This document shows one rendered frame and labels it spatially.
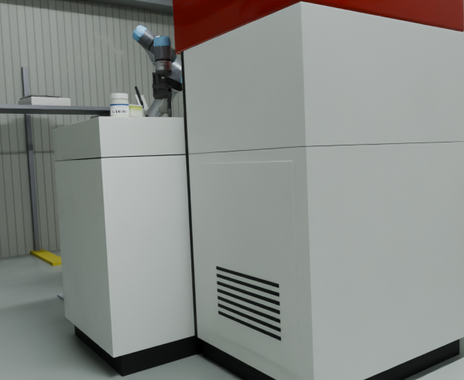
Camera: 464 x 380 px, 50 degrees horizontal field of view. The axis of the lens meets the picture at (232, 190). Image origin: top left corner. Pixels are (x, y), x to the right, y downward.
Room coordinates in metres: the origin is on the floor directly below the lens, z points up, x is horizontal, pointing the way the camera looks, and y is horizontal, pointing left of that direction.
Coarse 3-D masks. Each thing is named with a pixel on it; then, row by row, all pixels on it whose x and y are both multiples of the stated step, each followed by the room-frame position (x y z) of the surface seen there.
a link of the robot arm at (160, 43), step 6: (162, 36) 2.20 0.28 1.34; (156, 42) 2.20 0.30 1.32; (162, 42) 2.20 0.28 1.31; (168, 42) 2.21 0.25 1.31; (156, 48) 2.21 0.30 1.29; (162, 48) 2.20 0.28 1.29; (168, 48) 2.21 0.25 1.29; (156, 54) 2.21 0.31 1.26; (162, 54) 2.20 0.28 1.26; (168, 54) 2.21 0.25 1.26; (156, 60) 2.21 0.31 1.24; (168, 60) 2.21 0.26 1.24
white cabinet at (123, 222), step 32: (96, 160) 1.82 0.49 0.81; (128, 160) 1.84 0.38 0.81; (160, 160) 1.91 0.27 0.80; (64, 192) 2.19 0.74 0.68; (96, 192) 1.84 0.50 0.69; (128, 192) 1.83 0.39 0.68; (160, 192) 1.91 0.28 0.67; (64, 224) 2.22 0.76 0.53; (96, 224) 1.86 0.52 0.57; (128, 224) 1.83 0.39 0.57; (160, 224) 1.90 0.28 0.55; (64, 256) 2.25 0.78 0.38; (96, 256) 1.87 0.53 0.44; (128, 256) 1.83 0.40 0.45; (160, 256) 1.90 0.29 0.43; (64, 288) 2.28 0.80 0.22; (96, 288) 1.89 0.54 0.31; (128, 288) 1.82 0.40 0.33; (160, 288) 1.90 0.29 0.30; (96, 320) 1.91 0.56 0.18; (128, 320) 1.82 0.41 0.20; (160, 320) 1.89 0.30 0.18; (192, 320) 1.97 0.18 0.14; (96, 352) 2.03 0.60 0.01; (128, 352) 1.81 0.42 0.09; (160, 352) 1.89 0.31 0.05; (192, 352) 1.97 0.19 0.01
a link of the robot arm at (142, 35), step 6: (138, 30) 2.31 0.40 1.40; (144, 30) 2.31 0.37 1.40; (138, 36) 2.31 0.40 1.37; (144, 36) 2.30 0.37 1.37; (150, 36) 2.31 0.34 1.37; (156, 36) 2.32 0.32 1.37; (138, 42) 2.34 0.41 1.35; (144, 42) 2.31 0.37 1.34; (150, 42) 2.30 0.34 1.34; (144, 48) 2.41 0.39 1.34; (150, 54) 2.50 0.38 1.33
